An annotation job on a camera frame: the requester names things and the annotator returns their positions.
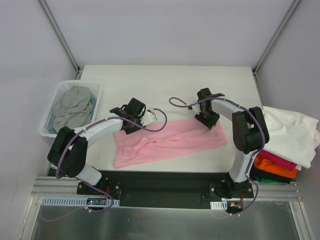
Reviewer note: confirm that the white t shirt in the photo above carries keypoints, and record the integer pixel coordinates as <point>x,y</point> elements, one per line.
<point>293,136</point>

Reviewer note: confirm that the grey t shirt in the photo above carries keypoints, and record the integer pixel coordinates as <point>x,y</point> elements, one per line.
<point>72,107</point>

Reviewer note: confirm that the light blue t shirt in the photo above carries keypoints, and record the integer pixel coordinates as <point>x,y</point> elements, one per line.
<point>51,128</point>

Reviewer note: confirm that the aluminium frame post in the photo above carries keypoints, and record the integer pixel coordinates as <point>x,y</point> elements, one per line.
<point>61,38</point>
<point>294,5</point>

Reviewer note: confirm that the left aluminium frame post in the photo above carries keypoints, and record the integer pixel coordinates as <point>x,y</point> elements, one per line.
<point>61,38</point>

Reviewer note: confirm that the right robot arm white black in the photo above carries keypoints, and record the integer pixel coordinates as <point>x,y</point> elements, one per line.
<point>249,134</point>

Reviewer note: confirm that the orange t shirt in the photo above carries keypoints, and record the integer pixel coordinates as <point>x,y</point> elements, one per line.
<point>272,167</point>

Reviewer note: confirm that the magenta t shirt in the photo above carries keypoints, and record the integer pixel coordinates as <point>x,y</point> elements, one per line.
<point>278,160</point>

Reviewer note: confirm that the aluminium front rail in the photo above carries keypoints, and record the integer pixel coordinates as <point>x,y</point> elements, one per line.
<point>50,186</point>

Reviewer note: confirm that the pink t shirt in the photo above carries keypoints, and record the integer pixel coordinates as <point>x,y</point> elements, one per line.
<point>178,138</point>

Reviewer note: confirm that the green t shirt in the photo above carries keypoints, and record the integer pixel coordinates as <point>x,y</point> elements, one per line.
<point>264,180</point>

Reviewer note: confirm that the right aluminium frame post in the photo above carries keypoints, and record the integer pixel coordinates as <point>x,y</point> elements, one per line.
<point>294,5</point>

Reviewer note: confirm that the white plastic laundry basket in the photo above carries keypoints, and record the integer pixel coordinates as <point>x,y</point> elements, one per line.
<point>74,104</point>

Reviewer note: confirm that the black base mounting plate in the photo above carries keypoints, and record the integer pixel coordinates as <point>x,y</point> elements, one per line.
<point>180,190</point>

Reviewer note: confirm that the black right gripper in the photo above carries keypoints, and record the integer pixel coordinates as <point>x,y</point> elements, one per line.
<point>207,118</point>

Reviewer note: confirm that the slotted cable duct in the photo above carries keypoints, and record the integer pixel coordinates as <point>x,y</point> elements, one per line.
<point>219,205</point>
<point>79,202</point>

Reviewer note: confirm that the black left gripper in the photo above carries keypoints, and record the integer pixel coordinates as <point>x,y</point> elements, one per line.
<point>129,124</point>

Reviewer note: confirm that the black t shirt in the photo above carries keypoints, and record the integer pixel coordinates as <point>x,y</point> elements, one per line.
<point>264,174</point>

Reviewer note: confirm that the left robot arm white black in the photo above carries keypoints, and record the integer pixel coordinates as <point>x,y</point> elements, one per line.
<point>68,152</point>

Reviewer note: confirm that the right slotted cable duct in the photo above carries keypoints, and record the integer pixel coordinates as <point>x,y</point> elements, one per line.
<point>219,205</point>

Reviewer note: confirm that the left slotted cable duct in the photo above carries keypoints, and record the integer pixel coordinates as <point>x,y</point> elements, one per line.
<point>79,202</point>

